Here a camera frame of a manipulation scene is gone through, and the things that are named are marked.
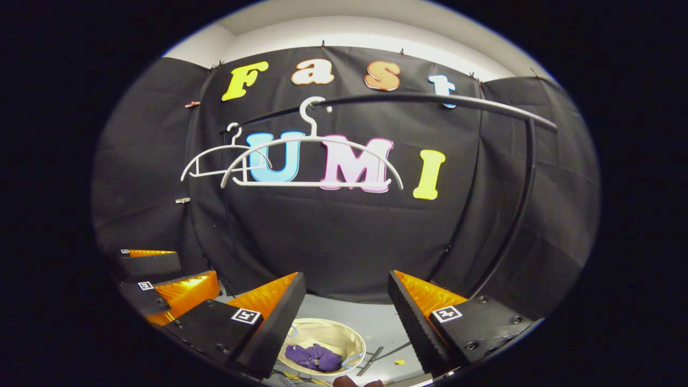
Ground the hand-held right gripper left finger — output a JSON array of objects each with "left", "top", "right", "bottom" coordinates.
[{"left": 160, "top": 271, "right": 307, "bottom": 380}]

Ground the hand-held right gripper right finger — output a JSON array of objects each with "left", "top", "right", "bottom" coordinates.
[{"left": 387, "top": 270, "right": 536, "bottom": 377}]

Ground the cream laundry hamper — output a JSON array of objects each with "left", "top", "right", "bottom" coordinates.
[{"left": 277, "top": 318, "right": 367, "bottom": 377}]

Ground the purple knit cardigan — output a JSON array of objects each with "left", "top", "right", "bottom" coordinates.
[{"left": 285, "top": 344, "right": 343, "bottom": 372}]

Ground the white clothes hanger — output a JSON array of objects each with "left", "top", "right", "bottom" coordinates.
[
  {"left": 180, "top": 123, "right": 273, "bottom": 182},
  {"left": 220, "top": 97, "right": 405, "bottom": 192}
]

